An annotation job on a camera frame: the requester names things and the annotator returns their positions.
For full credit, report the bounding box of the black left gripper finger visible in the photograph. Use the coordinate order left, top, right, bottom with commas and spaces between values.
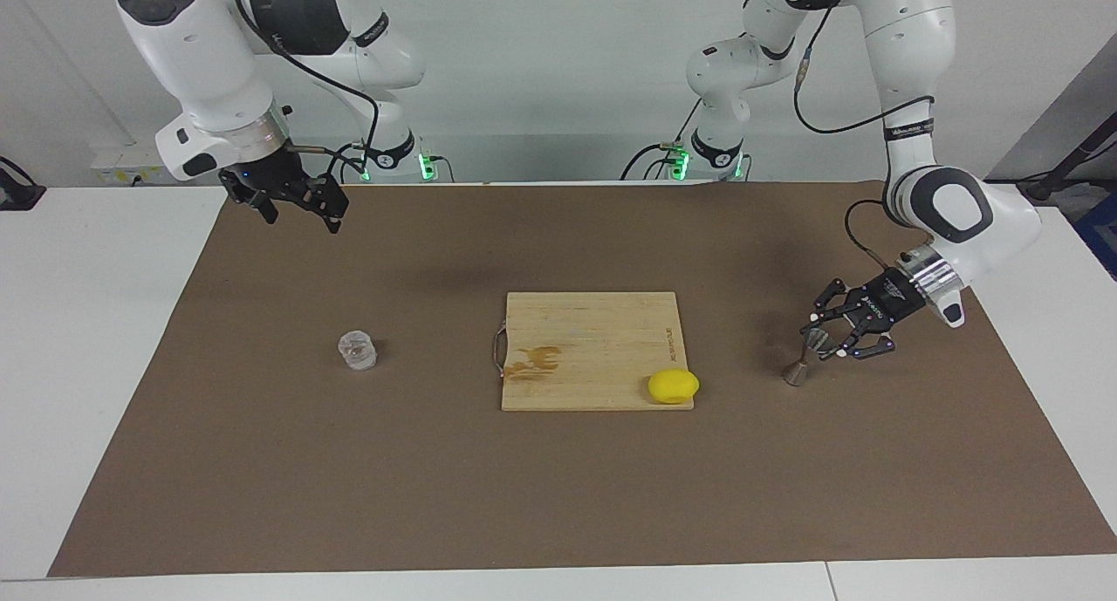
801, 278, 875, 336
820, 316, 896, 361

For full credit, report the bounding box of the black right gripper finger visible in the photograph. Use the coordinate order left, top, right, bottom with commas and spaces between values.
225, 182, 280, 225
297, 175, 350, 234

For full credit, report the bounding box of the steel jigger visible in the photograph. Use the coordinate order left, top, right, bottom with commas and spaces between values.
783, 326, 830, 386

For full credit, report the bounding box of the small clear glass cup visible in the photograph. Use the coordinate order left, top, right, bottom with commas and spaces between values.
338, 330, 378, 371

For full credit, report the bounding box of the white power strip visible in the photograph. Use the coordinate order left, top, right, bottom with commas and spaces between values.
90, 143, 188, 186

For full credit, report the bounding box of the yellow lemon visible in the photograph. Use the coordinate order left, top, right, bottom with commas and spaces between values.
648, 369, 700, 406

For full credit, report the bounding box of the black stand leg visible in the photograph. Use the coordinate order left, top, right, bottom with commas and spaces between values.
1017, 113, 1117, 205

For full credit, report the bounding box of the blue crate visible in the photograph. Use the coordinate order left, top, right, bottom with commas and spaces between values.
1072, 191, 1117, 279

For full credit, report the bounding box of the wooden cutting board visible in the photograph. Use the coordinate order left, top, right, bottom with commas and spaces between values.
493, 291, 696, 412

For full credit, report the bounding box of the black clamp base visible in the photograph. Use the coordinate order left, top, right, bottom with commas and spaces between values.
0, 156, 46, 211

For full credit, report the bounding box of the brown table mat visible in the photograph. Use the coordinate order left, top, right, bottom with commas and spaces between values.
48, 182, 1117, 577

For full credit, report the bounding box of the black right base cable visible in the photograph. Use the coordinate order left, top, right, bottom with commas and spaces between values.
336, 141, 455, 183

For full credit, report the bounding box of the black base cable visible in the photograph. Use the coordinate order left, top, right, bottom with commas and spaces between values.
336, 141, 455, 183
621, 104, 703, 181

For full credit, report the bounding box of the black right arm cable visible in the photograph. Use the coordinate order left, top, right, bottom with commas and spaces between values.
231, 0, 380, 183

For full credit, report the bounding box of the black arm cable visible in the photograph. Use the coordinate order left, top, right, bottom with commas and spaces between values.
231, 0, 380, 183
742, 0, 936, 266

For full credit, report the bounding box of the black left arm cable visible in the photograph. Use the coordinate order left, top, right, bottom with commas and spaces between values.
742, 0, 936, 266

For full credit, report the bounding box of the black left base cable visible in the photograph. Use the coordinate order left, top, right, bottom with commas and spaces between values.
621, 104, 703, 181

